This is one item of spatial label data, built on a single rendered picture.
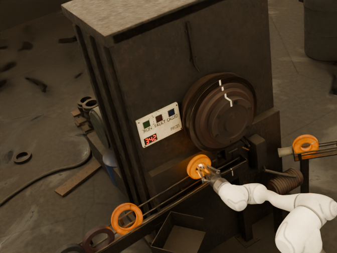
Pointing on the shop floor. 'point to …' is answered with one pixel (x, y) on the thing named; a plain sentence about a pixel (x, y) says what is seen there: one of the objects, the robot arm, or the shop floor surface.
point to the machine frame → (176, 92)
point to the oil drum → (320, 29)
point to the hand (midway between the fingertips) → (198, 164)
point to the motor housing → (281, 184)
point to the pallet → (91, 102)
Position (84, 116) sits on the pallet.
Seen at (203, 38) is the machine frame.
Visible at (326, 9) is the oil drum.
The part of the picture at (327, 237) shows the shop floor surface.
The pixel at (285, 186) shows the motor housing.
